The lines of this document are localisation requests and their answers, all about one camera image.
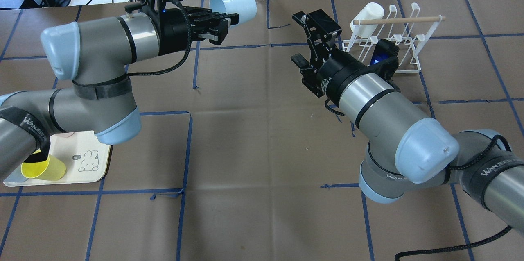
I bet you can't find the white wire cup rack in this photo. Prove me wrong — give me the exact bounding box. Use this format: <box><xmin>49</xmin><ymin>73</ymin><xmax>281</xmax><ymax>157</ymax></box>
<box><xmin>342</xmin><ymin>2</ymin><xmax>447</xmax><ymax>74</ymax></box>

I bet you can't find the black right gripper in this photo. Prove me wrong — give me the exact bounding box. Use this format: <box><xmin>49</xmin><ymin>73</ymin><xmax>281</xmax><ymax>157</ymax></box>
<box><xmin>291</xmin><ymin>10</ymin><xmax>370</xmax><ymax>98</ymax></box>

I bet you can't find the cream plastic tray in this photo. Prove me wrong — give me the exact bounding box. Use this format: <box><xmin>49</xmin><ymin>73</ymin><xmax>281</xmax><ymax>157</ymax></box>
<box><xmin>3</xmin><ymin>132</ymin><xmax>111</xmax><ymax>187</ymax></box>

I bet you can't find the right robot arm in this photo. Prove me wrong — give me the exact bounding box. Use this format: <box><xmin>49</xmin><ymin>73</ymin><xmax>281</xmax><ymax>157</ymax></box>
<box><xmin>291</xmin><ymin>9</ymin><xmax>524</xmax><ymax>234</ymax></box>

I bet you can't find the light blue cup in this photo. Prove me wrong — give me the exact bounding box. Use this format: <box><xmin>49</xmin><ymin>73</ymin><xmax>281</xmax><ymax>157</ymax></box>
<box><xmin>5</xmin><ymin>169</ymin><xmax>27</xmax><ymax>183</ymax></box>
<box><xmin>209</xmin><ymin>0</ymin><xmax>257</xmax><ymax>25</ymax></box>

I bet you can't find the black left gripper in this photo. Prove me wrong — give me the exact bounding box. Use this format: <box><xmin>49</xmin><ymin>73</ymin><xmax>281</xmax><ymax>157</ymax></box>
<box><xmin>158</xmin><ymin>6</ymin><xmax>239</xmax><ymax>56</ymax></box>

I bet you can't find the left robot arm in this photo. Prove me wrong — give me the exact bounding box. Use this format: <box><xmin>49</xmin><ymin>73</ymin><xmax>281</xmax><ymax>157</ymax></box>
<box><xmin>0</xmin><ymin>3</ymin><xmax>239</xmax><ymax>179</ymax></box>

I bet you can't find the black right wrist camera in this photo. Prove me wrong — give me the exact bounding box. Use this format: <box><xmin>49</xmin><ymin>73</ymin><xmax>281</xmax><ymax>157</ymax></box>
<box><xmin>369</xmin><ymin>39</ymin><xmax>400</xmax><ymax>81</ymax></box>

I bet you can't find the yellow plastic cup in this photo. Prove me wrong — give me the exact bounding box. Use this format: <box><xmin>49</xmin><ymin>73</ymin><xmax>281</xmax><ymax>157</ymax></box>
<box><xmin>21</xmin><ymin>154</ymin><xmax>67</xmax><ymax>181</ymax></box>

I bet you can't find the white plastic cup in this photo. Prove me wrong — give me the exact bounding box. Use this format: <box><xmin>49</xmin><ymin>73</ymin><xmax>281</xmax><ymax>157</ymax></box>
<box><xmin>350</xmin><ymin>2</ymin><xmax>385</xmax><ymax>39</ymax></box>

